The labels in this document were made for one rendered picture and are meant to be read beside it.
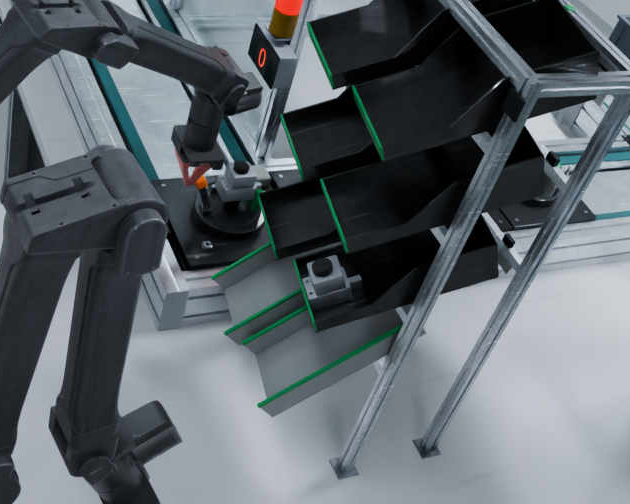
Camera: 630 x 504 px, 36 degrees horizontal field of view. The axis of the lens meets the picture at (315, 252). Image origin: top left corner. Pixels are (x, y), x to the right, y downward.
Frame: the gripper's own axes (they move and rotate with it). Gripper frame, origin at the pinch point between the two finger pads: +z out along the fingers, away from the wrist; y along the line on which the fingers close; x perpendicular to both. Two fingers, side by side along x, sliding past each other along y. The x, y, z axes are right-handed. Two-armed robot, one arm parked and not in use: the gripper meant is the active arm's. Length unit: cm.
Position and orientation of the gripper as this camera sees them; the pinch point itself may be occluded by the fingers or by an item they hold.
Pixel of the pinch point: (189, 181)
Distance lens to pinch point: 179.1
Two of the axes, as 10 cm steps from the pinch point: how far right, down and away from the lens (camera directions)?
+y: -4.0, -7.0, 6.0
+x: -8.8, 0.9, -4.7
